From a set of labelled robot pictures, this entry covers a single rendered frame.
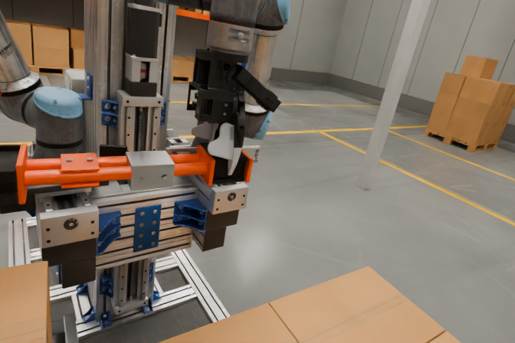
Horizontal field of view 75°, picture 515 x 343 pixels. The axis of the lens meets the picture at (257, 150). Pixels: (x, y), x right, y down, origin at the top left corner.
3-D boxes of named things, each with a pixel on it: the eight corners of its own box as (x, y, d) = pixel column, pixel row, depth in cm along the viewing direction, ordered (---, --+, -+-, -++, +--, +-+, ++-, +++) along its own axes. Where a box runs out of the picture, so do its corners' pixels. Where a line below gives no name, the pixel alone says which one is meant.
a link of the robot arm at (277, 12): (231, 124, 131) (248, -31, 100) (269, 131, 131) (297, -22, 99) (224, 140, 122) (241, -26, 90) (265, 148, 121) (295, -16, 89)
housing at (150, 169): (130, 192, 53) (132, 166, 52) (123, 174, 59) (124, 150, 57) (174, 188, 57) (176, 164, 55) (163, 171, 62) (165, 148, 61)
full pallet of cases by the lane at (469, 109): (471, 152, 644) (510, 60, 585) (422, 134, 718) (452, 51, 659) (496, 148, 714) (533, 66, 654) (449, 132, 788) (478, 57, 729)
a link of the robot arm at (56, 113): (54, 148, 89) (51, 98, 85) (21, 134, 94) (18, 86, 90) (92, 138, 100) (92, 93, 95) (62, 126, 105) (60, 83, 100)
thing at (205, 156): (208, 186, 59) (211, 160, 57) (194, 168, 65) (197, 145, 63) (249, 182, 63) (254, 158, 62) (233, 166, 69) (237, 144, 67)
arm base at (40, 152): (29, 159, 101) (27, 129, 98) (84, 156, 110) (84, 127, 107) (32, 181, 90) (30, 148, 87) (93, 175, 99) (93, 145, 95)
